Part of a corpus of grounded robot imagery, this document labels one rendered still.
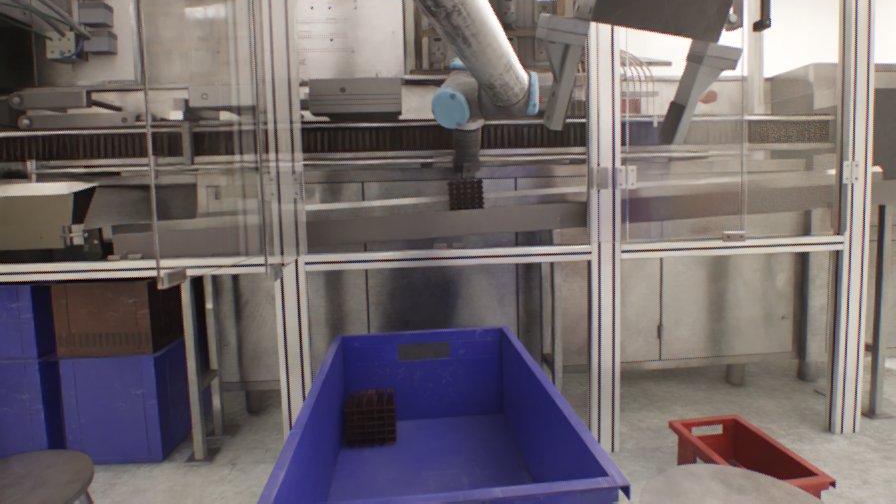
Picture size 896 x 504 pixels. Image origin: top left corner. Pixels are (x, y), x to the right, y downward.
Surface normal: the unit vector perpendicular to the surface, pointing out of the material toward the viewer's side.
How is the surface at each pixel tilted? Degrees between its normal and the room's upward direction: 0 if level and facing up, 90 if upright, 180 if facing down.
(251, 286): 90
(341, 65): 90
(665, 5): 113
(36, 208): 79
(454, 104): 123
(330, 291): 90
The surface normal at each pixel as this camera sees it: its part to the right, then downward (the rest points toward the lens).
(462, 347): 0.10, 0.07
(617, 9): 0.11, 0.46
